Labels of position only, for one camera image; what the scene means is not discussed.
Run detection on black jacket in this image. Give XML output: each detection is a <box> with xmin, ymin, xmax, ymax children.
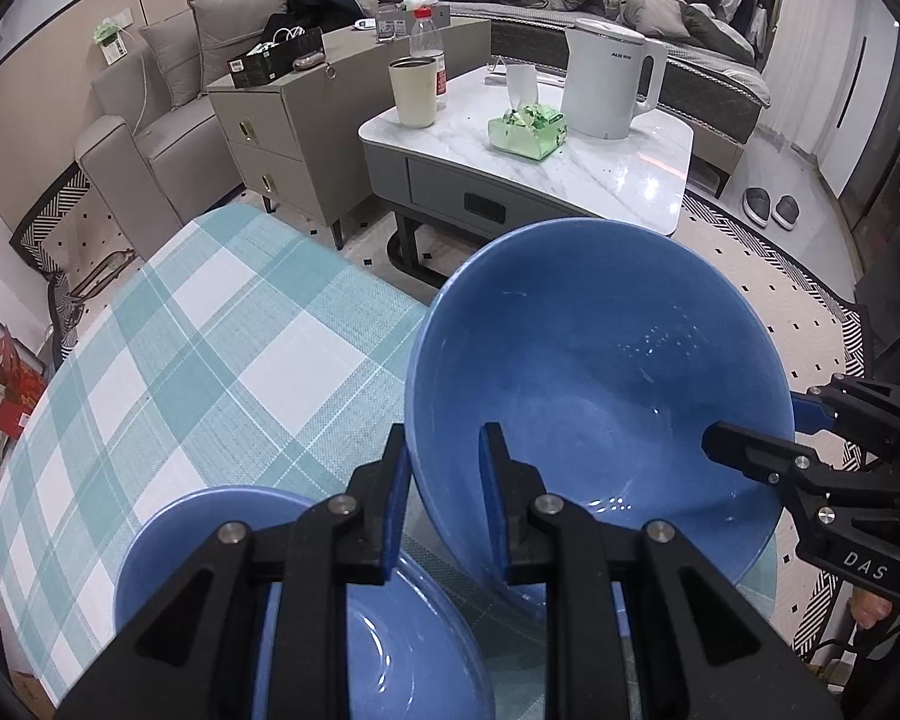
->
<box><xmin>281</xmin><ymin>0</ymin><xmax>365</xmax><ymax>35</ymax></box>

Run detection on red paper boxes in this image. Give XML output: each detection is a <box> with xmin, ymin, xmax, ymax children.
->
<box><xmin>0</xmin><ymin>326</ymin><xmax>50</xmax><ymax>440</ymax></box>

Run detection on wall switch with green sticker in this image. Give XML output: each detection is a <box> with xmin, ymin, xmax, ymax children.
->
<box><xmin>92</xmin><ymin>7</ymin><xmax>136</xmax><ymax>65</ymax></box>

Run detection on black box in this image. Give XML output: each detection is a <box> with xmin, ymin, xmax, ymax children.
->
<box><xmin>227</xmin><ymin>26</ymin><xmax>325</xmax><ymax>89</ymax></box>

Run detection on grey side cabinet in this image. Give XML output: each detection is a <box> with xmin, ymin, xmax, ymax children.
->
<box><xmin>206</xmin><ymin>4</ymin><xmax>492</xmax><ymax>248</ymax></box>

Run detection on white electric kettle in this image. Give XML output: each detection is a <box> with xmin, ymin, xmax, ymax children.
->
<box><xmin>560</xmin><ymin>18</ymin><xmax>668</xmax><ymax>140</ymax></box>

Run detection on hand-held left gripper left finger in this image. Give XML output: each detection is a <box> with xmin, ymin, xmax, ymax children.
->
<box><xmin>56</xmin><ymin>424</ymin><xmax>413</xmax><ymax>720</ymax></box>

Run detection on green tissue pack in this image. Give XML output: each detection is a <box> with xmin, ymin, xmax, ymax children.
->
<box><xmin>487</xmin><ymin>64</ymin><xmax>569</xmax><ymax>161</ymax></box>

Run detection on clear plastic bottle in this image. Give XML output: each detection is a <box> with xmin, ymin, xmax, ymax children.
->
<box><xmin>409</xmin><ymin>2</ymin><xmax>449</xmax><ymax>112</ymax></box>

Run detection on beige cup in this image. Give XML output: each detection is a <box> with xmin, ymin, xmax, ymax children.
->
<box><xmin>388</xmin><ymin>56</ymin><xmax>438</xmax><ymax>127</ymax></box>

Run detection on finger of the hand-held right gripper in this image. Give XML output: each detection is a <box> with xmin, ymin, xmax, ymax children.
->
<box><xmin>701</xmin><ymin>421</ymin><xmax>833</xmax><ymax>503</ymax></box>
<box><xmin>793</xmin><ymin>376</ymin><xmax>900</xmax><ymax>458</ymax></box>

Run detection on grey sofa cushion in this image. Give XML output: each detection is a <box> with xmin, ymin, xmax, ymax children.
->
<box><xmin>139</xmin><ymin>19</ymin><xmax>200</xmax><ymax>110</ymax></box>
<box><xmin>187</xmin><ymin>0</ymin><xmax>293</xmax><ymax>87</ymax></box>

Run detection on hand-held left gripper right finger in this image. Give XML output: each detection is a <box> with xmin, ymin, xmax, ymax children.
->
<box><xmin>478</xmin><ymin>422</ymin><xmax>845</xmax><ymax>720</ymax></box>

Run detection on teal checkered tablecloth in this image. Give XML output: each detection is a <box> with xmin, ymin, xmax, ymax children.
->
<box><xmin>0</xmin><ymin>204</ymin><xmax>781</xmax><ymax>720</ymax></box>

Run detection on grey daybed with clothes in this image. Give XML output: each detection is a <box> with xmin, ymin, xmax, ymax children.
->
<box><xmin>442</xmin><ymin>0</ymin><xmax>773</xmax><ymax>181</ymax></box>

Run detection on marble top coffee table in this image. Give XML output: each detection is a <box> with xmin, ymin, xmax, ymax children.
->
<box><xmin>358</xmin><ymin>64</ymin><xmax>696</xmax><ymax>293</ymax></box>

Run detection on person's right hand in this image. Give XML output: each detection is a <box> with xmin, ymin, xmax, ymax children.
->
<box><xmin>851</xmin><ymin>594</ymin><xmax>895</xmax><ymax>631</ymax></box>

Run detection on grey sofa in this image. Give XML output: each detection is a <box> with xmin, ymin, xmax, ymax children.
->
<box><xmin>75</xmin><ymin>0</ymin><xmax>608</xmax><ymax>241</ymax></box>

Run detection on chair with patterned cushion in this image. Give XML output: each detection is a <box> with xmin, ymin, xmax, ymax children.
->
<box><xmin>11</xmin><ymin>169</ymin><xmax>147</xmax><ymax>361</ymax></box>

